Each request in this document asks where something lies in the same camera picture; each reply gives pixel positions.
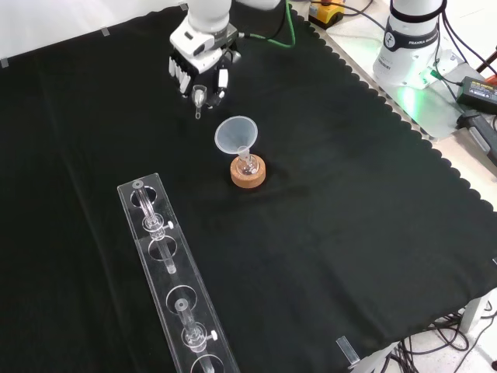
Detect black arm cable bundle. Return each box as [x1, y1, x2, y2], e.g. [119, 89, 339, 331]
[430, 0, 497, 103]

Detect translucent plastic funnel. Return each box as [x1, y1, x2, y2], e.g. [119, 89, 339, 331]
[214, 115, 257, 157]

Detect white bench leg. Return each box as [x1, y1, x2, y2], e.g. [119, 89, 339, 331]
[461, 288, 497, 333]

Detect black stop button cable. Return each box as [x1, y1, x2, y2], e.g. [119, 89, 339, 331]
[338, 0, 390, 32]

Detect black bench cloth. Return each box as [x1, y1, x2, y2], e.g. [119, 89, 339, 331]
[0, 0, 497, 373]

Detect yellow stop button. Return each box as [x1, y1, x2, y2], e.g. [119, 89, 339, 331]
[308, 0, 345, 29]

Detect clear acrylic funnel stand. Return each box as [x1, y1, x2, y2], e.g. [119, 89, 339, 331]
[116, 173, 240, 373]

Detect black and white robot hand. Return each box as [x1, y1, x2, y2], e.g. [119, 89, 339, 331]
[168, 21, 242, 110]

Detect small round-bottom glass flask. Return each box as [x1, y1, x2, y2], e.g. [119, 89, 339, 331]
[237, 145, 260, 177]

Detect green cable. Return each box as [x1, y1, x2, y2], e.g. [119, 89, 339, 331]
[248, 0, 297, 50]

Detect clear glass weighing funnel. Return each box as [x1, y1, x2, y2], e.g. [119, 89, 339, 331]
[192, 84, 209, 120]

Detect black cables under bench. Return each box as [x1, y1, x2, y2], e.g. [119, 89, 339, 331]
[388, 306, 497, 373]

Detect black power adapter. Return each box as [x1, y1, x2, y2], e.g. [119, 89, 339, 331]
[455, 75, 497, 116]

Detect cork ring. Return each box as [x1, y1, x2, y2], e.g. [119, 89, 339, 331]
[230, 154, 268, 190]

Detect black plug block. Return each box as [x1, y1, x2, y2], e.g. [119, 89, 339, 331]
[455, 110, 497, 166]

